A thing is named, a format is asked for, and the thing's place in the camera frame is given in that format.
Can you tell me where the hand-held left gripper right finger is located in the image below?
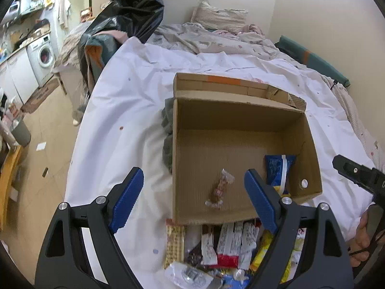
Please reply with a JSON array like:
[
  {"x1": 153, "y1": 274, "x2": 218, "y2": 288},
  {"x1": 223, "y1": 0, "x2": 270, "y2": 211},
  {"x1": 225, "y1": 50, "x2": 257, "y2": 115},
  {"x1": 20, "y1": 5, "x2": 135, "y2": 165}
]
[{"x1": 244, "y1": 169, "x2": 355, "y2": 289}]

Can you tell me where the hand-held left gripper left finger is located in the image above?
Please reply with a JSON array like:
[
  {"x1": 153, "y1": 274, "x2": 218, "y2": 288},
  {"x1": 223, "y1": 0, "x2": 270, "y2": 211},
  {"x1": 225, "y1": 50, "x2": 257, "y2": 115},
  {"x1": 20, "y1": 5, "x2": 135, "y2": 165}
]
[{"x1": 34, "y1": 167, "x2": 145, "y2": 289}]

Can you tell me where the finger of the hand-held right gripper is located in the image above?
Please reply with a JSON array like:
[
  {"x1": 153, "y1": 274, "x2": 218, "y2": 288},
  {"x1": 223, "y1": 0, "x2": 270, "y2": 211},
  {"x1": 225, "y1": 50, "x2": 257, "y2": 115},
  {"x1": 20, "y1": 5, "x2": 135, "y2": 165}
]
[{"x1": 332, "y1": 155, "x2": 375, "y2": 191}]

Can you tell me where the clear brown snack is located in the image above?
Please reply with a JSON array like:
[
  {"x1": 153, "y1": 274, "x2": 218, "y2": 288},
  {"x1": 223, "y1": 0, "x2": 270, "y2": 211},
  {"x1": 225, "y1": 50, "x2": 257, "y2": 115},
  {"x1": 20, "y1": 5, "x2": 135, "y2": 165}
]
[{"x1": 205, "y1": 169, "x2": 235, "y2": 210}]

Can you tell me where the brown cardboard box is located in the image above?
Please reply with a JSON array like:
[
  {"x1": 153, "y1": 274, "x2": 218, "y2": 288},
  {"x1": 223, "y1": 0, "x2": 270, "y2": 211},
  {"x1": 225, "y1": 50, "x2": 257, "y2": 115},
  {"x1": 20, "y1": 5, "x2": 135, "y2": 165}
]
[{"x1": 171, "y1": 72, "x2": 323, "y2": 226}]

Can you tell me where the person's right hand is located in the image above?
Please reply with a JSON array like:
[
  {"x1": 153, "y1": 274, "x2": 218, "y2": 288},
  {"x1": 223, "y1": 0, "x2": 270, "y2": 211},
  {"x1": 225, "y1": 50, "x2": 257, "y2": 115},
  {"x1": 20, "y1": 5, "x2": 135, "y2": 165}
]
[{"x1": 351, "y1": 209, "x2": 379, "y2": 267}]

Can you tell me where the dark blue snack packet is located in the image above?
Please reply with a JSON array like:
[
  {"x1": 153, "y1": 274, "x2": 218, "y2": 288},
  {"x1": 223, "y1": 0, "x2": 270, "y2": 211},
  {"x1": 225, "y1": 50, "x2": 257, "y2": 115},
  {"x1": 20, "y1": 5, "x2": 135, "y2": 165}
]
[{"x1": 265, "y1": 153, "x2": 297, "y2": 187}]

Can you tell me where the white red snack packet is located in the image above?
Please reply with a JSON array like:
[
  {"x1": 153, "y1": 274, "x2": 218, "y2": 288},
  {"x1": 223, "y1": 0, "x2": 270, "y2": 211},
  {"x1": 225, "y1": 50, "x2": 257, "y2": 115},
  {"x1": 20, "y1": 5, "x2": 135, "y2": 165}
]
[{"x1": 217, "y1": 221, "x2": 244, "y2": 268}]

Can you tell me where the orange yellow snack packet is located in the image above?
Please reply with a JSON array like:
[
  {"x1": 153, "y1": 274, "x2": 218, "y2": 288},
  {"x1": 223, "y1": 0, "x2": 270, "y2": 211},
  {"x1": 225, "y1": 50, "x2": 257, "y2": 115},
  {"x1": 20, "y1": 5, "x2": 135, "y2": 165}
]
[{"x1": 250, "y1": 230, "x2": 274, "y2": 271}]

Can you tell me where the yellow white snack packet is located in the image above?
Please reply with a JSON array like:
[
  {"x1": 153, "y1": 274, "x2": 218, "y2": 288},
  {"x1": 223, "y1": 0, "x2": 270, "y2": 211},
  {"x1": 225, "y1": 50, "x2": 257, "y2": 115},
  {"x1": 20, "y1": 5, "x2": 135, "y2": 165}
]
[{"x1": 280, "y1": 229, "x2": 307, "y2": 283}]

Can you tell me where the grey cloth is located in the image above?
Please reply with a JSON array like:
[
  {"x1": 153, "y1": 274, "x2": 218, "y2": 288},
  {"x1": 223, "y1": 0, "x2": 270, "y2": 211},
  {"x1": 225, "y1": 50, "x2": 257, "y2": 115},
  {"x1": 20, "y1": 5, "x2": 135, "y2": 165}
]
[{"x1": 161, "y1": 98, "x2": 176, "y2": 175}]

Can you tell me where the beige wafer packet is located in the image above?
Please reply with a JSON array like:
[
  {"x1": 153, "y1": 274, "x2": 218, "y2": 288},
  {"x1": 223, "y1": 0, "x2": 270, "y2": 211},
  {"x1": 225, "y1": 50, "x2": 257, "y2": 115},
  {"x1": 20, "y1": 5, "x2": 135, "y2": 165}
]
[{"x1": 164, "y1": 224, "x2": 185, "y2": 270}]

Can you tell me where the brown white snack bar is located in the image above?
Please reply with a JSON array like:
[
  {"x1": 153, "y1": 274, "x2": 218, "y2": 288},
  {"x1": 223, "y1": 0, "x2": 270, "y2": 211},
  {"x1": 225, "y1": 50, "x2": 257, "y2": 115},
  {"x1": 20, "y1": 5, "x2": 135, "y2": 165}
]
[{"x1": 201, "y1": 224, "x2": 218, "y2": 267}]

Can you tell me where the light blue candy packet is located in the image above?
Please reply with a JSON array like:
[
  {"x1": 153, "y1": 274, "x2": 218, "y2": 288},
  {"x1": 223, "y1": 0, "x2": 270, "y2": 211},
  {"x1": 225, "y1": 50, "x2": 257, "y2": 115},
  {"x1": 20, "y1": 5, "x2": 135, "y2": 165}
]
[{"x1": 223, "y1": 274, "x2": 250, "y2": 289}]

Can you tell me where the dark brown snack packet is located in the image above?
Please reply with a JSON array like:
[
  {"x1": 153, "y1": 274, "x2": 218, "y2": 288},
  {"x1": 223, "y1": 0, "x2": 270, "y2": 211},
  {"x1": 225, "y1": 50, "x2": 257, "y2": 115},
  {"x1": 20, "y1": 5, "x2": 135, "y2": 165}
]
[{"x1": 183, "y1": 244, "x2": 205, "y2": 266}]

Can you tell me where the clear plastic packet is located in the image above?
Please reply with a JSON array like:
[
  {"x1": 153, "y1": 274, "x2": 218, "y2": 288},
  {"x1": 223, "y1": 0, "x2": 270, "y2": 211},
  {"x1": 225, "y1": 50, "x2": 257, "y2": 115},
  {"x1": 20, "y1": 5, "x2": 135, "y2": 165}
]
[{"x1": 164, "y1": 262, "x2": 223, "y2": 289}]

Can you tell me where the white bed sheet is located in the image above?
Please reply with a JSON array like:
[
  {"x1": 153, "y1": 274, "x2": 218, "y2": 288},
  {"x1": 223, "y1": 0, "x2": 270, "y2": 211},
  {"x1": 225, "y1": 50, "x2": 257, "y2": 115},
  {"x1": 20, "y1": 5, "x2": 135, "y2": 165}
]
[{"x1": 64, "y1": 36, "x2": 376, "y2": 289}]

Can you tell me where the yellow wooden table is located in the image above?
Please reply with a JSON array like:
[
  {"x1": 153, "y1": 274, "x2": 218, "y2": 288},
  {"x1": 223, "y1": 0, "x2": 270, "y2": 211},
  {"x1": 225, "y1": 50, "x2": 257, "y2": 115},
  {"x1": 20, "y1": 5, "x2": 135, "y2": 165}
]
[{"x1": 0, "y1": 144, "x2": 23, "y2": 232}]

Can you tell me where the grey trash bin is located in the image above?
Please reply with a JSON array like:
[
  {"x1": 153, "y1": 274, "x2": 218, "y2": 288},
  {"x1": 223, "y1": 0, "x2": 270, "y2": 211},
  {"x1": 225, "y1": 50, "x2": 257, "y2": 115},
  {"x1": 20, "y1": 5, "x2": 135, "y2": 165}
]
[{"x1": 10, "y1": 117, "x2": 32, "y2": 148}]

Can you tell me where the brown door mat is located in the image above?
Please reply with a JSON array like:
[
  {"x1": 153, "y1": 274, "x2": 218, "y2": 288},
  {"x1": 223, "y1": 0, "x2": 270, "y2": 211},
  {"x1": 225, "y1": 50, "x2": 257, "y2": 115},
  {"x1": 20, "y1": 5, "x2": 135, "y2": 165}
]
[{"x1": 20, "y1": 77, "x2": 61, "y2": 113}]

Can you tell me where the grey orange bag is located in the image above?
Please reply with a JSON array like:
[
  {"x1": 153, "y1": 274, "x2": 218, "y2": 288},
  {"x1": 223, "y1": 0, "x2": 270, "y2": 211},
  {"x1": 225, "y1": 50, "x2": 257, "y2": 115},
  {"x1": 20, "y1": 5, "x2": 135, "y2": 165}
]
[{"x1": 86, "y1": 32, "x2": 121, "y2": 97}]

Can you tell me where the beige draped cloth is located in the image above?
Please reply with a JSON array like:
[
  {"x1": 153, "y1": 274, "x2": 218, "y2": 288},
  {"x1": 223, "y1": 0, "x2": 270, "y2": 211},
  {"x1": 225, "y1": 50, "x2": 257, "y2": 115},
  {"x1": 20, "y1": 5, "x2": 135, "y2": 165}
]
[{"x1": 51, "y1": 24, "x2": 89, "y2": 74}]

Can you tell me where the white kitchen cabinet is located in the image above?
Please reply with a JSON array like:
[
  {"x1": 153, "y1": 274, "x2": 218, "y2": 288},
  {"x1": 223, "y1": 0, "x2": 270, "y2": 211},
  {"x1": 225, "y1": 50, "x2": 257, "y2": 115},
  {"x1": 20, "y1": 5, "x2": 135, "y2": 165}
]
[{"x1": 0, "y1": 48, "x2": 39, "y2": 106}]

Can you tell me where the white washing machine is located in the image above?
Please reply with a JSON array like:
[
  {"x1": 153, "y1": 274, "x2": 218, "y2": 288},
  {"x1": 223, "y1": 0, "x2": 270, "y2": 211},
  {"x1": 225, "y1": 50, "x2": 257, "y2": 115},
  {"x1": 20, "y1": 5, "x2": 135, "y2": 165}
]
[{"x1": 26, "y1": 34, "x2": 59, "y2": 88}]

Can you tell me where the crumpled blanket and pillow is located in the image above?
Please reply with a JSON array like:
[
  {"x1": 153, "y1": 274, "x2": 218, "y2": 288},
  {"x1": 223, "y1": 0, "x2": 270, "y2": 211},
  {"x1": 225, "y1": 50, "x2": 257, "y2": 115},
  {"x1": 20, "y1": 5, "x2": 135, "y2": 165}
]
[{"x1": 147, "y1": 22, "x2": 385, "y2": 172}]

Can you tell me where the black plastic bag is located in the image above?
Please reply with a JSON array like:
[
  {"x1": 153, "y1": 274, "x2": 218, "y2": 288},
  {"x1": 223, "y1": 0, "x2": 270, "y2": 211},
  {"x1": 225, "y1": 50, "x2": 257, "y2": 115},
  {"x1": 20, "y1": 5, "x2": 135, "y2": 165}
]
[{"x1": 78, "y1": 0, "x2": 165, "y2": 97}]

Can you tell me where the floral pillow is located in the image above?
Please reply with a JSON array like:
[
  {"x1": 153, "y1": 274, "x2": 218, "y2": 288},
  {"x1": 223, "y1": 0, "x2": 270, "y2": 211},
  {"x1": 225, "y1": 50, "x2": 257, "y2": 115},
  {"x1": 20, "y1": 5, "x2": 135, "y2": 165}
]
[{"x1": 191, "y1": 0, "x2": 249, "y2": 33}]

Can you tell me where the hanging white towel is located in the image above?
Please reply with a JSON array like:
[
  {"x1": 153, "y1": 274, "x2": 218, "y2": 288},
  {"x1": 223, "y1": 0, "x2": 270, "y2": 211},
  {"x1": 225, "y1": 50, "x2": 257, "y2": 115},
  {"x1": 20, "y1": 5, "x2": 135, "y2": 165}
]
[{"x1": 57, "y1": 0, "x2": 72, "y2": 29}]

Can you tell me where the white microwave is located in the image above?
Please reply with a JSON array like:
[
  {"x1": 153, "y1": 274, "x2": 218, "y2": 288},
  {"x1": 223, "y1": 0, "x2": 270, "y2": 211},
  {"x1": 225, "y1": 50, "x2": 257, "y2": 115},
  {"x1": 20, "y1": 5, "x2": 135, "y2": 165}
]
[{"x1": 7, "y1": 1, "x2": 21, "y2": 17}]

